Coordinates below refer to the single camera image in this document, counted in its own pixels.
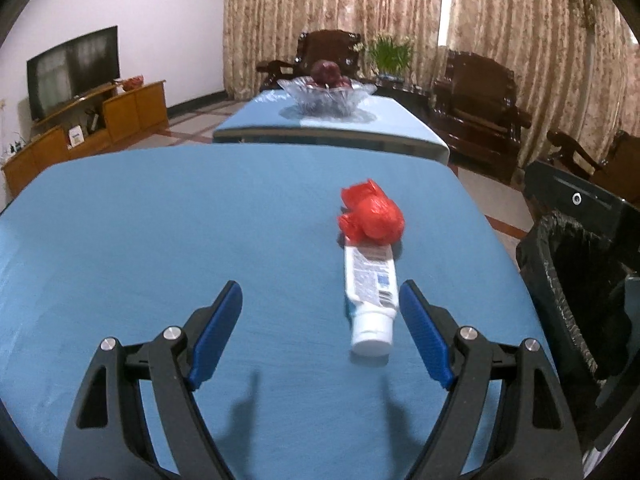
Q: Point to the white toothpaste tube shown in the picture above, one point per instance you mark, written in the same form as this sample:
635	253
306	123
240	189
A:
371	292

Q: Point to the dark red fruit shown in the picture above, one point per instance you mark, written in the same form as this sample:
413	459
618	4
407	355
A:
327	74

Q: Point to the blue tablecloth table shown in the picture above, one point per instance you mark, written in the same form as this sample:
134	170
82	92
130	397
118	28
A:
127	244
378	124

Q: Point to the left dark wooden armchair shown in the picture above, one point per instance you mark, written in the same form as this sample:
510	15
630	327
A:
333	45

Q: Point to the green potted plant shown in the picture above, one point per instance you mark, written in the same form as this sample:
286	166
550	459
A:
390	55

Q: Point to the wooden tv cabinet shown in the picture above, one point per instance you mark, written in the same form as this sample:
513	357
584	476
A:
106	119

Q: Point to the dark side table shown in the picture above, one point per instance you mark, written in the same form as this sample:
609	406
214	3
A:
414	98

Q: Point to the glass fruit bowl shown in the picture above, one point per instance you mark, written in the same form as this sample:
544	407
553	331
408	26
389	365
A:
337	102

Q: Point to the red ornament on cabinet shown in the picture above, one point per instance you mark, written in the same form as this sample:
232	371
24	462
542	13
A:
132	83

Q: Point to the blue tablecloth near table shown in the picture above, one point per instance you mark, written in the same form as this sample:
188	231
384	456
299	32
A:
127	244

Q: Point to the dark wooden sofa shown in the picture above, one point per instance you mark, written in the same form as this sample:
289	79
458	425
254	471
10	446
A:
617	173

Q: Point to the patterned beige curtains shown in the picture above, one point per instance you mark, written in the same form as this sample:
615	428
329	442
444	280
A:
575	62

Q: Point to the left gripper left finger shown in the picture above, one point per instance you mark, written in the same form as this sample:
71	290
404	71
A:
208	330

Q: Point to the flat screen television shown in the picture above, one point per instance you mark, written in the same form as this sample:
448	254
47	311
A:
70	70

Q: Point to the dark wooden armchair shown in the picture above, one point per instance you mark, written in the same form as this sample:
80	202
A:
475	111
333	45

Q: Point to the red plastic bag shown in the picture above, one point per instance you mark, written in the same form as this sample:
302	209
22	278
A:
370	215

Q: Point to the black trash bin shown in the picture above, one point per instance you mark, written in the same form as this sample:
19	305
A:
578	289

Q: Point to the right dark wooden armchair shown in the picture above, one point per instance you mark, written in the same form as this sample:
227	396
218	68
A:
475	111

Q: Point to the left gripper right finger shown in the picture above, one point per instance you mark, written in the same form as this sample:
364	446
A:
427	332

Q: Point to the blue tablecloth far table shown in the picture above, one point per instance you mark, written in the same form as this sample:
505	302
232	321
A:
378	124

